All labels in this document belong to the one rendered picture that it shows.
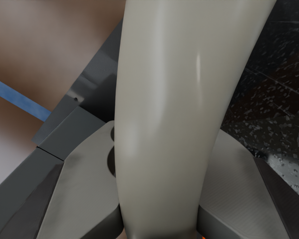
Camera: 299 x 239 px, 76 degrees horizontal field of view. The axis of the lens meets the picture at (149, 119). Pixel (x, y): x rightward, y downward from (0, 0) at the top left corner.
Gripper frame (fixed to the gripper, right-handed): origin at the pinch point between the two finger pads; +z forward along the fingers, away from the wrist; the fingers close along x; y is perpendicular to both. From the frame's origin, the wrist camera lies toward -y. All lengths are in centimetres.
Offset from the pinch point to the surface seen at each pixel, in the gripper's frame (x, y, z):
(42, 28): -55, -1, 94
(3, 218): -44, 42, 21
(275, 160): 18.0, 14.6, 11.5
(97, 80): -32, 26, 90
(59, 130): -45, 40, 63
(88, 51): -34, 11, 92
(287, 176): 18.8, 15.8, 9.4
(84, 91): -40, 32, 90
